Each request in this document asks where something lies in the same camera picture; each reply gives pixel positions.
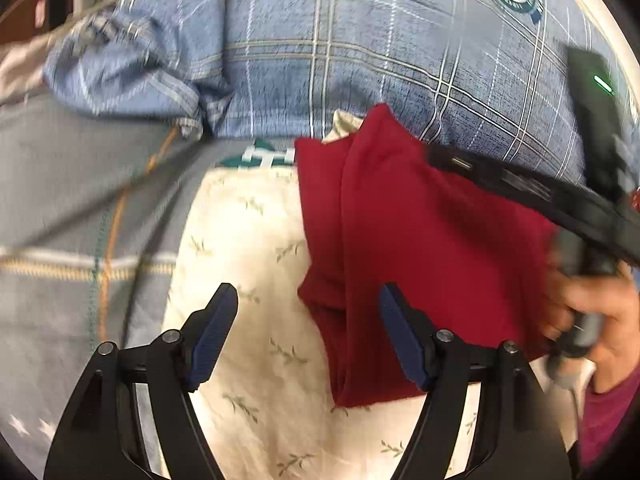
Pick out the red garment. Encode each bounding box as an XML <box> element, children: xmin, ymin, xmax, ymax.
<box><xmin>294</xmin><ymin>102</ymin><xmax>566</xmax><ymax>408</ymax></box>

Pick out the cream leaf-print cloth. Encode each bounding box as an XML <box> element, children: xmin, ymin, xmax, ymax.
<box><xmin>160</xmin><ymin>110</ymin><xmax>586</xmax><ymax>480</ymax></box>

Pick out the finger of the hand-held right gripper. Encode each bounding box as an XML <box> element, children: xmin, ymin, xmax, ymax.
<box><xmin>425</xmin><ymin>141</ymin><xmax>592</xmax><ymax>242</ymax></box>

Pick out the grey plaid bedsheet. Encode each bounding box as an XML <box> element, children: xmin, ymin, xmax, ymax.
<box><xmin>0</xmin><ymin>90</ymin><xmax>301</xmax><ymax>476</ymax></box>

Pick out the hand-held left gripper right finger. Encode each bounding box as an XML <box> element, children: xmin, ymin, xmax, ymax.
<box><xmin>377</xmin><ymin>282</ymin><xmax>576</xmax><ymax>480</ymax></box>

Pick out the person's right hand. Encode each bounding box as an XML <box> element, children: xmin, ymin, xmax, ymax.
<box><xmin>544</xmin><ymin>254</ymin><xmax>640</xmax><ymax>395</ymax></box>

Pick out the crumpled beige-grey cloth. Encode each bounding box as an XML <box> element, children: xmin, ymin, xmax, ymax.
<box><xmin>0</xmin><ymin>35</ymin><xmax>56</xmax><ymax>108</ymax></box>

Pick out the blue plaid shirt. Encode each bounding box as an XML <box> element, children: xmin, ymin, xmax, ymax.
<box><xmin>42</xmin><ymin>0</ymin><xmax>631</xmax><ymax>191</ymax></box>

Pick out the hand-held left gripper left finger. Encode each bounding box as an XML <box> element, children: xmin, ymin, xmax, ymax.
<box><xmin>44</xmin><ymin>282</ymin><xmax>240</xmax><ymax>480</ymax></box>

